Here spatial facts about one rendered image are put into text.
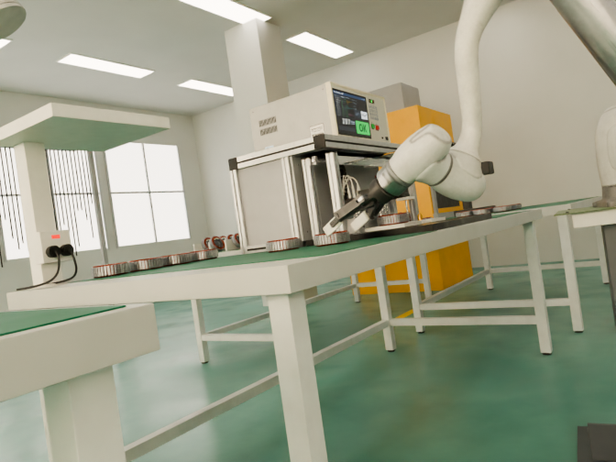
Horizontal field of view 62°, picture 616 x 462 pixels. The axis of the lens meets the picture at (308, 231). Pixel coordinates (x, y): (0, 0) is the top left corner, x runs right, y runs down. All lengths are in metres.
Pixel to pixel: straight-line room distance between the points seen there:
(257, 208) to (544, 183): 5.53
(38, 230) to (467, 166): 1.21
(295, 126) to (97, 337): 1.54
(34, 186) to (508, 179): 6.22
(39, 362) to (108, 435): 0.13
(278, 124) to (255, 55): 4.25
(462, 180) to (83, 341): 1.12
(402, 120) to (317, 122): 3.80
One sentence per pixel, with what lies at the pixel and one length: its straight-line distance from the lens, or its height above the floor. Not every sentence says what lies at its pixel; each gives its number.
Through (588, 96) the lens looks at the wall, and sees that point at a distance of 7.11.
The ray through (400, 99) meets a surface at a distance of 6.01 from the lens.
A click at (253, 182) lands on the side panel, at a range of 1.94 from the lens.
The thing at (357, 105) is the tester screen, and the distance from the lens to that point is 2.05.
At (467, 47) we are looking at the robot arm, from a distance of 1.50.
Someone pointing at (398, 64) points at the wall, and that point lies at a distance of 7.89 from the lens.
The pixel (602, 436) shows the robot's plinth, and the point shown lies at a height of 0.08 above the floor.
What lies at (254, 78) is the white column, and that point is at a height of 2.63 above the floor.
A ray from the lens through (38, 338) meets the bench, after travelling 0.51.
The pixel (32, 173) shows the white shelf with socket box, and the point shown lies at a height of 1.08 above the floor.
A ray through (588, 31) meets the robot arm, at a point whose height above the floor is 1.17.
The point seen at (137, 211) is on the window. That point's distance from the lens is 9.06.
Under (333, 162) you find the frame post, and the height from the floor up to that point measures 1.01.
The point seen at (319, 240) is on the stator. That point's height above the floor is 0.77.
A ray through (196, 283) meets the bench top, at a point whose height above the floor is 0.73.
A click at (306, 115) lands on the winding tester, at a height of 1.23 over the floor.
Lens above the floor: 0.80
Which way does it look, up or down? level
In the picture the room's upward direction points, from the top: 8 degrees counter-clockwise
